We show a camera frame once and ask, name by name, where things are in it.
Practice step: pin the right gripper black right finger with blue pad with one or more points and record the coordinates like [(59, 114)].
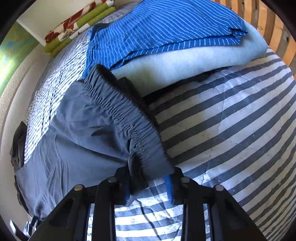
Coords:
[(227, 219)]

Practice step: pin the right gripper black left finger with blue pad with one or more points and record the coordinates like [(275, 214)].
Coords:
[(69, 219)]

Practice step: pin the dark grey-blue trousers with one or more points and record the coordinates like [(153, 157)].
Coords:
[(100, 126)]

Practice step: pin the black crumpled garment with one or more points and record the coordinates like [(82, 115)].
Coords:
[(17, 151)]

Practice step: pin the blue white striped bed cover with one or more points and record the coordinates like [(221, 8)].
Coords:
[(233, 126)]

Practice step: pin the light blue folded garment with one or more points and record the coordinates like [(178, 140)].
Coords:
[(150, 73)]

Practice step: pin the green red folded blanket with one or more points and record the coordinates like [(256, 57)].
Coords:
[(63, 34)]

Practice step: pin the blue striped folded shirt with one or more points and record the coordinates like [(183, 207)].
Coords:
[(162, 26)]

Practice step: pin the green landscape wall hanging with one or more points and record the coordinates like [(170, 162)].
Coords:
[(19, 52)]

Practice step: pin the wooden slatted bed rail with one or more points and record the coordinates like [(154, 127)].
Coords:
[(272, 23)]

